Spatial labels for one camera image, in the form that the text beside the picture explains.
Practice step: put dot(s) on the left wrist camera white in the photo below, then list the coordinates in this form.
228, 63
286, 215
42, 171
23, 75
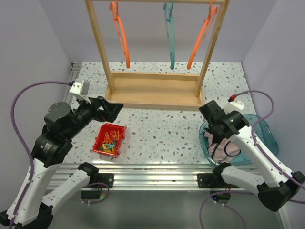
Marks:
79, 90

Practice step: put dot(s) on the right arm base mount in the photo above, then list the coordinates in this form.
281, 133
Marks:
213, 179

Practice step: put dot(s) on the pink underwear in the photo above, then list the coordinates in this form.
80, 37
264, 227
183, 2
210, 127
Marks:
222, 152

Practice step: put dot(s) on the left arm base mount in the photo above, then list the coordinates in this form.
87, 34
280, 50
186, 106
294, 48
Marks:
102, 177

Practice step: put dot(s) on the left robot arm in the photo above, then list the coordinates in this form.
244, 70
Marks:
34, 209

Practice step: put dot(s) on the teal hanger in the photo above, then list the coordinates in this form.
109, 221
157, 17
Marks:
168, 17

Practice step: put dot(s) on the wooden clothes rack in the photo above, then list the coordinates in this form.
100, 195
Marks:
167, 91

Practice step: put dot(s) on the red bin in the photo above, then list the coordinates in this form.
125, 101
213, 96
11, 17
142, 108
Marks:
107, 128

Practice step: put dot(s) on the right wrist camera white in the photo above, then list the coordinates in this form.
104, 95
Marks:
234, 104

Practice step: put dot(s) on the teal clip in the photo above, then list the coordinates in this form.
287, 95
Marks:
108, 146

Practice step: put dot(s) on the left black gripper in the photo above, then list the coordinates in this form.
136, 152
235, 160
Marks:
110, 109

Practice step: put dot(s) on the blue transparent tray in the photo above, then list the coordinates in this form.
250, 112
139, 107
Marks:
261, 130

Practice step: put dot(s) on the orange hanger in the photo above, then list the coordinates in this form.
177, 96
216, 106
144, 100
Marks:
213, 10
114, 8

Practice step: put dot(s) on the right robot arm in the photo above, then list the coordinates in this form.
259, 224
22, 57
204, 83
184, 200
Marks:
276, 184

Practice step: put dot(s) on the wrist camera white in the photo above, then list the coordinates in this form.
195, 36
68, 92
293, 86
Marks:
234, 104
79, 90

